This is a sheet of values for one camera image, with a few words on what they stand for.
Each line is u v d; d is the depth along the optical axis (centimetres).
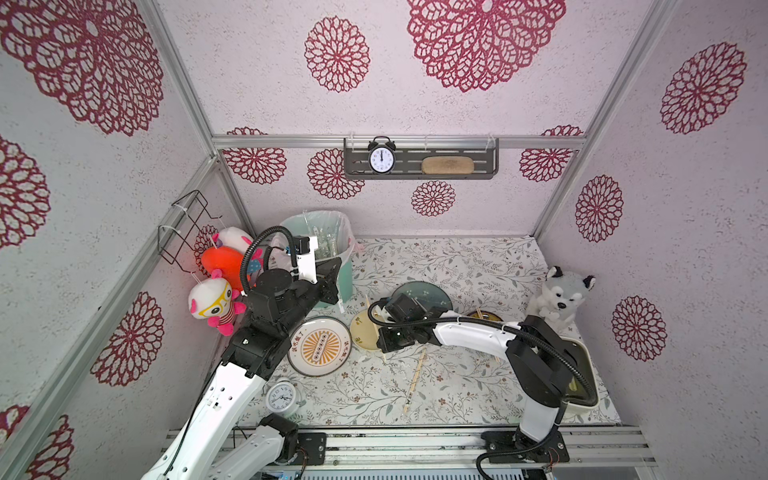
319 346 92
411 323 70
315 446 74
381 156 90
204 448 39
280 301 47
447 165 90
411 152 97
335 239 95
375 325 71
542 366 47
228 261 90
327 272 56
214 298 75
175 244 77
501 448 70
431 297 103
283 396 79
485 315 97
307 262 55
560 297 83
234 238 96
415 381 85
